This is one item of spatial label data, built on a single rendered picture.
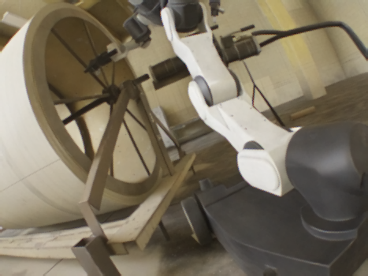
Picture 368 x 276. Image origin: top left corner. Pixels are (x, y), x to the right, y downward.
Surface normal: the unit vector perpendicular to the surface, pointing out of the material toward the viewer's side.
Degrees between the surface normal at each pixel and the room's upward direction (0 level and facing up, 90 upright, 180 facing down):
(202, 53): 85
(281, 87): 90
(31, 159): 114
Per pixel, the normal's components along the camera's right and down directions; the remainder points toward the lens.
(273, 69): -0.16, 0.09
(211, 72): 0.04, -0.34
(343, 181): -0.75, 0.46
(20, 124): -0.07, 0.29
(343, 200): -0.60, 0.26
